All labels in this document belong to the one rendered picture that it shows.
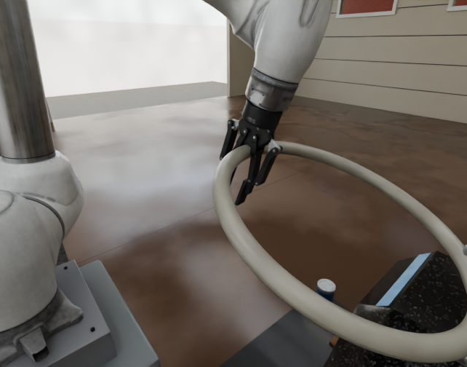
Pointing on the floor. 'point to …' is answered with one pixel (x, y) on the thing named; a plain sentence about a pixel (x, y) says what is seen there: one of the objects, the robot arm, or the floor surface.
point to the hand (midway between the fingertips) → (235, 186)
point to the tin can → (326, 289)
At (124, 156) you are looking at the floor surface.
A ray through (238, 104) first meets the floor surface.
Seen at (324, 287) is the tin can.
